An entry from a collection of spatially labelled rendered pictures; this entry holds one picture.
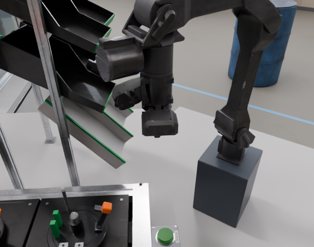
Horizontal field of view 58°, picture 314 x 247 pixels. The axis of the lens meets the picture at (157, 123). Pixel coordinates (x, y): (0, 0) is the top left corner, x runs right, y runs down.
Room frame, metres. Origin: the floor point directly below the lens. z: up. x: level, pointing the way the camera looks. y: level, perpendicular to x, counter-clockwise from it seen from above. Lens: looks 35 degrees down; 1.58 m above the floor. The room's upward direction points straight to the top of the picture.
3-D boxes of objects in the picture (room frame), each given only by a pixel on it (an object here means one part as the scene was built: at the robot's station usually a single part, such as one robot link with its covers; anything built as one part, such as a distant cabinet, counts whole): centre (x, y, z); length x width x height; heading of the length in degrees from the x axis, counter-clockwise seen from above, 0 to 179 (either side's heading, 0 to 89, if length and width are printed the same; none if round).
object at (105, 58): (0.45, 0.03, 1.43); 0.12 x 0.08 x 0.11; 121
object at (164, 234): (0.41, -0.02, 0.96); 0.04 x 0.04 x 0.02
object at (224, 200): (0.60, -0.21, 0.96); 0.14 x 0.14 x 0.20; 58
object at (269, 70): (3.35, -1.22, 0.46); 0.63 x 0.61 x 0.92; 59
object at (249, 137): (0.60, -0.21, 1.15); 0.09 x 0.07 x 0.06; 31
